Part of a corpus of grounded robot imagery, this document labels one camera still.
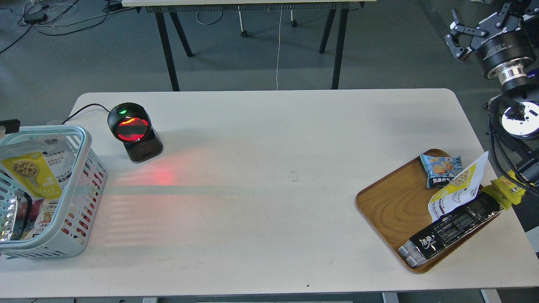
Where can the black barcode scanner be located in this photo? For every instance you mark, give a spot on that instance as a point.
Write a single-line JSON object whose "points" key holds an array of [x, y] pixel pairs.
{"points": [[130, 123]]}

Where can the black power adapter on floor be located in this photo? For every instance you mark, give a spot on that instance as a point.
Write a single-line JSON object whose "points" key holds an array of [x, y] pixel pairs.
{"points": [[34, 18]]}

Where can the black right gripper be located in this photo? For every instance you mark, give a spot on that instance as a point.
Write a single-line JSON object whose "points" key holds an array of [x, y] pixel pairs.
{"points": [[505, 52]]}

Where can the light blue plastic basket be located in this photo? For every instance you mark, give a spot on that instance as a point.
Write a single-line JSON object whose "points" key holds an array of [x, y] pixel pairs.
{"points": [[68, 233]]}

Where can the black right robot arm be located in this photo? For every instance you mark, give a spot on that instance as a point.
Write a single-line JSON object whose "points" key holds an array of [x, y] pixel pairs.
{"points": [[512, 117]]}

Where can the black snack package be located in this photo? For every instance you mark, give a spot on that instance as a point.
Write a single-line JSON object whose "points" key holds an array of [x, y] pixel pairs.
{"points": [[448, 230]]}

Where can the black leg background table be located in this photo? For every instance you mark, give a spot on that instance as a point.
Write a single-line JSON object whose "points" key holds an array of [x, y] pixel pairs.
{"points": [[172, 7]]}

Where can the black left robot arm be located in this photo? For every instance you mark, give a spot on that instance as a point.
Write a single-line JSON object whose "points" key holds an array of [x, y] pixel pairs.
{"points": [[9, 126]]}

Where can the wooden tray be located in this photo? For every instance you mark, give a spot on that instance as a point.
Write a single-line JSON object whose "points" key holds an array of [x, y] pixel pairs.
{"points": [[396, 206]]}

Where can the snack packets in basket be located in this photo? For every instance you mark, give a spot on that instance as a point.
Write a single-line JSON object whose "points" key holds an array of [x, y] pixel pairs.
{"points": [[22, 218]]}

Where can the yellow white snack pouch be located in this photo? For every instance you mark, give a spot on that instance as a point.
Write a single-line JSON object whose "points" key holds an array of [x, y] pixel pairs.
{"points": [[43, 166], [461, 190]]}

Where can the blue snack packet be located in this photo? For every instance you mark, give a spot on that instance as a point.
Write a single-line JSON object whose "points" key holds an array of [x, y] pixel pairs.
{"points": [[440, 170]]}

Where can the yellow cartoon snack packet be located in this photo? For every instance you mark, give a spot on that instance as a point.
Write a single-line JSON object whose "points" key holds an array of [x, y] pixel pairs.
{"points": [[505, 192]]}

